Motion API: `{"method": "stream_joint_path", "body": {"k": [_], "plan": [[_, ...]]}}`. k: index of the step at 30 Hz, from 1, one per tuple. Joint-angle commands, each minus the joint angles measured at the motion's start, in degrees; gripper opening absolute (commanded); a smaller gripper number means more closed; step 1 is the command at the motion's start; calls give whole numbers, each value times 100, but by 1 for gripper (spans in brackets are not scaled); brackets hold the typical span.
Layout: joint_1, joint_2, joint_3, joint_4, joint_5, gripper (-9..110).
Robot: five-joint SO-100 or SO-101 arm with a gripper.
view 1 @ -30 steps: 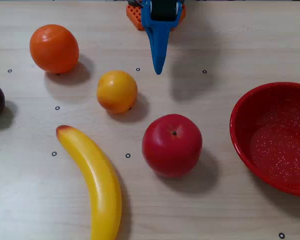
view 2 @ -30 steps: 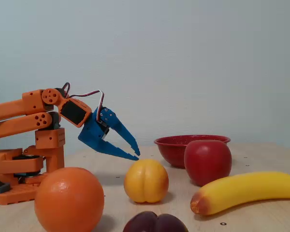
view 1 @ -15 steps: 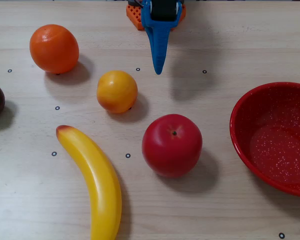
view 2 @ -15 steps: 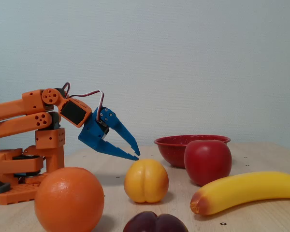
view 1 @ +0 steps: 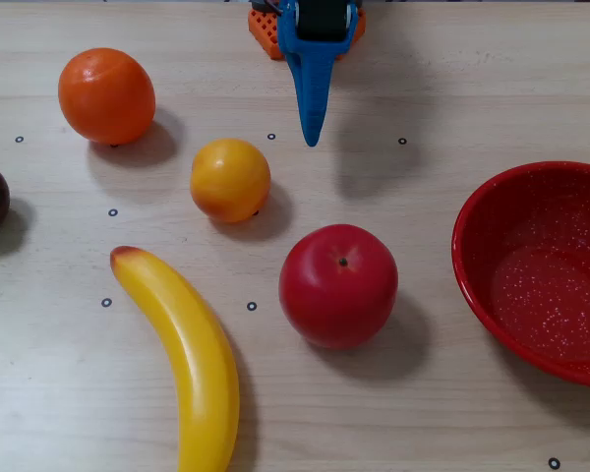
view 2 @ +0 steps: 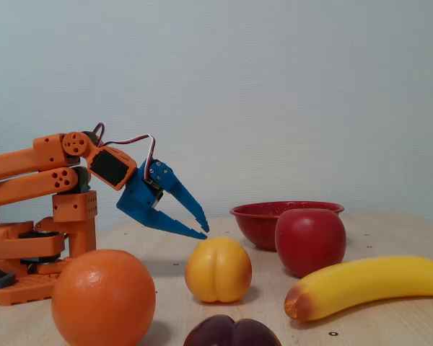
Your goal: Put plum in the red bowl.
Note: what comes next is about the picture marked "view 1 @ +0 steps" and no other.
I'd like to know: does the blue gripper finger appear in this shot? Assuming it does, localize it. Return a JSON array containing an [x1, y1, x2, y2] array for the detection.
[[276, 0, 361, 148]]

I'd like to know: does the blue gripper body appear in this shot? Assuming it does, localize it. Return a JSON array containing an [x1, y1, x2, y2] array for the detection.
[[297, 0, 348, 40]]

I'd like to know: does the orange robot base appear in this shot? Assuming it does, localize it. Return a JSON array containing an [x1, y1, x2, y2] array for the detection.
[[248, 7, 368, 61]]

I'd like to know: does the red speckled bowl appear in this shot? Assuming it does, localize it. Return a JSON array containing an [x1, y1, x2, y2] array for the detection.
[[450, 160, 590, 389]]

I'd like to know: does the yellow peach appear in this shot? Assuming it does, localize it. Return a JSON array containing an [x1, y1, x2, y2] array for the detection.
[[190, 138, 272, 224]]

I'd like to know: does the red apple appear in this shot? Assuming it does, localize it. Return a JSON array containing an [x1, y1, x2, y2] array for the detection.
[[278, 223, 399, 351]]

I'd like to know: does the orange fruit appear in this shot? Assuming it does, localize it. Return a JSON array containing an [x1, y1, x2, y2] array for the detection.
[[57, 47, 157, 146]]

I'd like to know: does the yellow banana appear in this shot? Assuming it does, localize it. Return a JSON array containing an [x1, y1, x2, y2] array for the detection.
[[109, 245, 241, 472]]

